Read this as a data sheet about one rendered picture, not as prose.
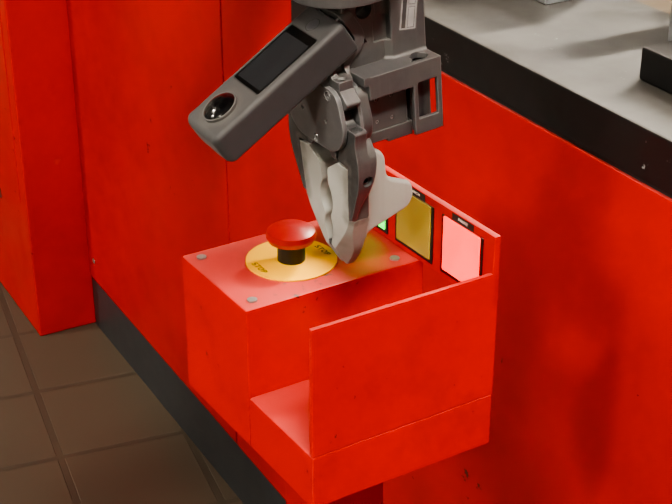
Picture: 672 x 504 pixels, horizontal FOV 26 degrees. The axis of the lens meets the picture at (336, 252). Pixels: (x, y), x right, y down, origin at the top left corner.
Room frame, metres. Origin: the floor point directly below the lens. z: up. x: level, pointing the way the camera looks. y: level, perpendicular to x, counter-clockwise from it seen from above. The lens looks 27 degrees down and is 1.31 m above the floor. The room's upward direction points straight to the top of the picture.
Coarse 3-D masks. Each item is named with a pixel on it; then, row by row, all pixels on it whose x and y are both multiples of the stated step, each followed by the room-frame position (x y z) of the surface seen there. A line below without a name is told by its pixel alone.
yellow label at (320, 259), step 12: (252, 252) 1.03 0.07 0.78; (264, 252) 1.03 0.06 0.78; (276, 252) 1.03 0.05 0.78; (312, 252) 1.03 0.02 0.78; (324, 252) 1.03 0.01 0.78; (252, 264) 1.00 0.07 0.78; (264, 264) 1.00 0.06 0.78; (276, 264) 1.00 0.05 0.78; (300, 264) 1.00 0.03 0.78; (312, 264) 1.00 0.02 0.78; (324, 264) 1.00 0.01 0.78; (264, 276) 0.98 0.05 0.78; (276, 276) 0.98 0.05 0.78; (288, 276) 0.98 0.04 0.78; (300, 276) 0.98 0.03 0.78; (312, 276) 0.98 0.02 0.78
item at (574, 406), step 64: (128, 0) 2.02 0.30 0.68; (192, 0) 1.82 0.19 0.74; (256, 0) 1.66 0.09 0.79; (128, 64) 2.04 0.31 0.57; (192, 64) 1.83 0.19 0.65; (128, 128) 2.06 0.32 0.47; (448, 128) 1.29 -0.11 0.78; (512, 128) 1.21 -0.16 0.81; (128, 192) 2.07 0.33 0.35; (192, 192) 1.85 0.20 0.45; (256, 192) 1.67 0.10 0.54; (448, 192) 1.29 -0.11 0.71; (512, 192) 1.20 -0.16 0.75; (576, 192) 1.12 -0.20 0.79; (640, 192) 1.05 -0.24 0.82; (128, 256) 2.09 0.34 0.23; (512, 256) 1.20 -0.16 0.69; (576, 256) 1.12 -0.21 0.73; (640, 256) 1.05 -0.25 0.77; (128, 320) 2.12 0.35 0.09; (512, 320) 1.19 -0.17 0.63; (576, 320) 1.11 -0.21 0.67; (640, 320) 1.04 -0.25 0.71; (512, 384) 1.18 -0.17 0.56; (576, 384) 1.10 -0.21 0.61; (640, 384) 1.03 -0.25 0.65; (512, 448) 1.18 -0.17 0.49; (576, 448) 1.10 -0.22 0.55; (640, 448) 1.02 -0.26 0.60
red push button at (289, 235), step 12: (276, 228) 1.01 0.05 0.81; (288, 228) 1.01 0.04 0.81; (300, 228) 1.01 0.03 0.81; (312, 228) 1.01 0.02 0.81; (276, 240) 1.00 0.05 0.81; (288, 240) 1.00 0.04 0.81; (300, 240) 1.00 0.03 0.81; (312, 240) 1.00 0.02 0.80; (288, 252) 1.00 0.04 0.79; (300, 252) 1.01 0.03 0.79; (288, 264) 1.00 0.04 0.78
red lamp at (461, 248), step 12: (444, 216) 0.98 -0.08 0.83; (444, 228) 0.98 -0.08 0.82; (456, 228) 0.97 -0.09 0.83; (444, 240) 0.98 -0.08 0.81; (456, 240) 0.97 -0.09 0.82; (468, 240) 0.96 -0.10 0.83; (480, 240) 0.95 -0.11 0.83; (444, 252) 0.98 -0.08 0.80; (456, 252) 0.97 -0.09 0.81; (468, 252) 0.96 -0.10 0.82; (444, 264) 0.98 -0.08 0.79; (456, 264) 0.97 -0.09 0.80; (468, 264) 0.96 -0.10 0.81; (456, 276) 0.97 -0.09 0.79; (468, 276) 0.96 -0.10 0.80
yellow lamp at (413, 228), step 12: (408, 204) 1.02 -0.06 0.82; (420, 204) 1.01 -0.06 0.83; (408, 216) 1.02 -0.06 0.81; (420, 216) 1.01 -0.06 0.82; (396, 228) 1.04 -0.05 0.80; (408, 228) 1.02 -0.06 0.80; (420, 228) 1.01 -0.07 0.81; (408, 240) 1.02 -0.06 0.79; (420, 240) 1.01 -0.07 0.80; (420, 252) 1.01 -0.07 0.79
